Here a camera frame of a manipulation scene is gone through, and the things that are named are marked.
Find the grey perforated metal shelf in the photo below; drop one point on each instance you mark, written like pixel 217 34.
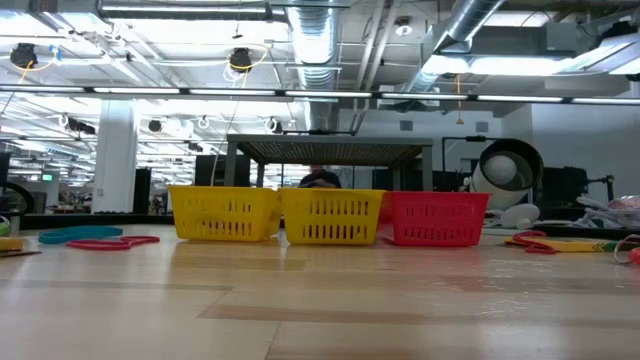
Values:
pixel 325 150

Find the white building pillar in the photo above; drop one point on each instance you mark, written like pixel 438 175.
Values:
pixel 115 160

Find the black background monitor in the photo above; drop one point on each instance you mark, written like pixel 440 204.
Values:
pixel 210 172
pixel 565 192

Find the person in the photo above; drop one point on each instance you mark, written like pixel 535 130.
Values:
pixel 320 177

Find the black ceiling camera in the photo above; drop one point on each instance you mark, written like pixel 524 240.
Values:
pixel 240 59
pixel 23 55

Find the silver air duct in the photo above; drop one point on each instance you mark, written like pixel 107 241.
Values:
pixel 315 50
pixel 465 20

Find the yellow plastic basket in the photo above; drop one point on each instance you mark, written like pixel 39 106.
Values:
pixel 225 212
pixel 330 215

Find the LED light bar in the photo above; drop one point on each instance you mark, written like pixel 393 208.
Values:
pixel 325 94

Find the blue rubber band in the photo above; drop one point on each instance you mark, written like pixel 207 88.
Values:
pixel 102 231
pixel 50 235

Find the yellow crayon box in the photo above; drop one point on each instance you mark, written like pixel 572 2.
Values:
pixel 575 245
pixel 10 244

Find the red plastic basket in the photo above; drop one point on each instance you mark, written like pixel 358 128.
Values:
pixel 435 220

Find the dark red rubber band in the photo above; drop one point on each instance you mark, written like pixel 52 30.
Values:
pixel 85 244
pixel 537 249

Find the black upright box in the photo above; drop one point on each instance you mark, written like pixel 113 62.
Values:
pixel 141 192

